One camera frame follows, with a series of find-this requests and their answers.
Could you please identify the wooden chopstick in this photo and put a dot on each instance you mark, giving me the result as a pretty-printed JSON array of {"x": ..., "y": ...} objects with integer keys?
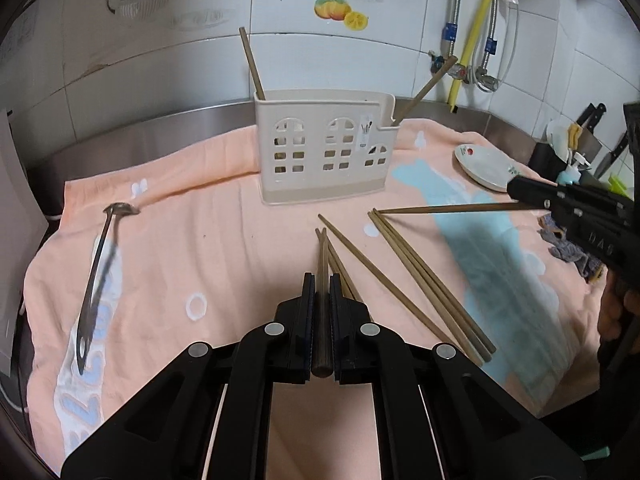
[
  {"x": 458, "y": 209},
  {"x": 323, "y": 366},
  {"x": 252, "y": 67},
  {"x": 337, "y": 267},
  {"x": 471, "y": 329},
  {"x": 435, "y": 292},
  {"x": 387, "y": 283},
  {"x": 426, "y": 89},
  {"x": 430, "y": 289}
]

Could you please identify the metal ladle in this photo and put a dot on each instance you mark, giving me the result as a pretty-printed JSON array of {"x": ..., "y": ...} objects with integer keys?
[{"x": 87, "y": 315}]

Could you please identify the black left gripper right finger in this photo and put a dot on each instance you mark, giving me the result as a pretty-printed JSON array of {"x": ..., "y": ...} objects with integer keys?
[{"x": 348, "y": 316}]

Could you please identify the right hand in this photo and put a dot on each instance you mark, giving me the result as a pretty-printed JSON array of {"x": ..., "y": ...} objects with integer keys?
[{"x": 611, "y": 309}]

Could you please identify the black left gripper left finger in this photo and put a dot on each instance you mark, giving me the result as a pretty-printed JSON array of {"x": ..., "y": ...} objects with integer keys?
[{"x": 294, "y": 345}]

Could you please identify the white floral dish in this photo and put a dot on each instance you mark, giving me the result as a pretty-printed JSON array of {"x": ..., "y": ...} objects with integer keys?
[{"x": 486, "y": 166}]

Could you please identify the peach patterned towel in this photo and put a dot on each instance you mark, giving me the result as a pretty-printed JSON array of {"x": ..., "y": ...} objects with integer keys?
[{"x": 206, "y": 259}]

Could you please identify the white appliance at left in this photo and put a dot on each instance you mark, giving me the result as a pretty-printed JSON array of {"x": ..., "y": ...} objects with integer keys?
[{"x": 22, "y": 228}]

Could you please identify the blue dispenser bottle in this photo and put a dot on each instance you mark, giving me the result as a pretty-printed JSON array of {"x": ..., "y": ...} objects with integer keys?
[{"x": 575, "y": 166}]

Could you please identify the grey rag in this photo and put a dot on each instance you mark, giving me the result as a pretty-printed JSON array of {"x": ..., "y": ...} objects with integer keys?
[{"x": 588, "y": 267}]

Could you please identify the black knife block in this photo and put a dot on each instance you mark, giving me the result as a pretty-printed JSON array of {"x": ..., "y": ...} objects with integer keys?
[{"x": 562, "y": 139}]

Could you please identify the beige plastic utensil holder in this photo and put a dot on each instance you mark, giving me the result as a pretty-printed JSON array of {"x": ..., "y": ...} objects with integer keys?
[{"x": 323, "y": 144}]

